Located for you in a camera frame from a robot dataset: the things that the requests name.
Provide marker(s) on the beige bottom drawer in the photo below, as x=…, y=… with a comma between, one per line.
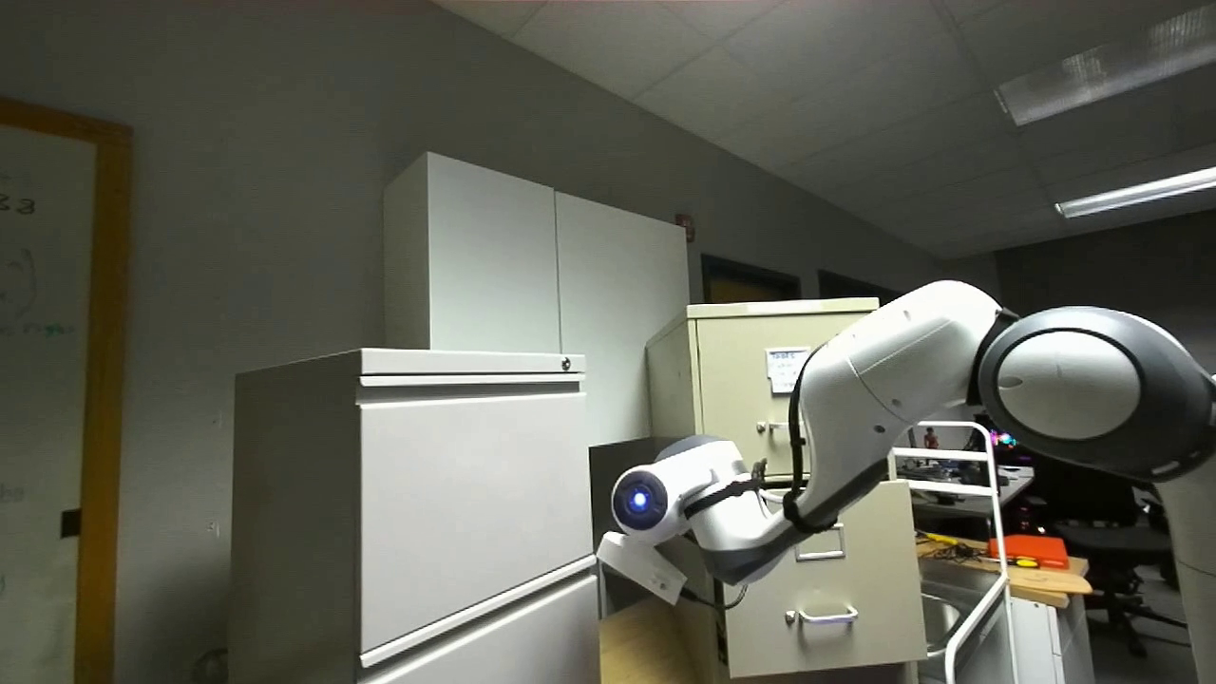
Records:
x=847, y=598

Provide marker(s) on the beige drawer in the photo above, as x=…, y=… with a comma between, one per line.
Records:
x=729, y=369
x=847, y=598

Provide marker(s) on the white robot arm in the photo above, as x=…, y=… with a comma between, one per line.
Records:
x=1086, y=385

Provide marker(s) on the beige top drawer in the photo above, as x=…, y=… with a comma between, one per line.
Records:
x=729, y=369

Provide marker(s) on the beige two-drawer file cabinet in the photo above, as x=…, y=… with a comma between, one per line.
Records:
x=703, y=622

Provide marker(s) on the tall white cabinet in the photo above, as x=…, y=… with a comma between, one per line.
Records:
x=486, y=261

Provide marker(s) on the white paper label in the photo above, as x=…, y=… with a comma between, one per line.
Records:
x=783, y=363

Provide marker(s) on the grey lateral file cabinet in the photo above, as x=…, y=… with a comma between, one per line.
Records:
x=412, y=520

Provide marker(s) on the wooden countertop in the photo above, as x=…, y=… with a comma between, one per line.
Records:
x=646, y=642

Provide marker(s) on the wood framed whiteboard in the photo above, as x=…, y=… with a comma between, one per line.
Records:
x=64, y=365

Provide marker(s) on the black office chair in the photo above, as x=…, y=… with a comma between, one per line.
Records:
x=1100, y=521

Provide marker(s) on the ceiling fluorescent light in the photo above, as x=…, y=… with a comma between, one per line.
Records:
x=1137, y=194

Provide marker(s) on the white metal frame stand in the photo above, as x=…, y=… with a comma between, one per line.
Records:
x=963, y=580

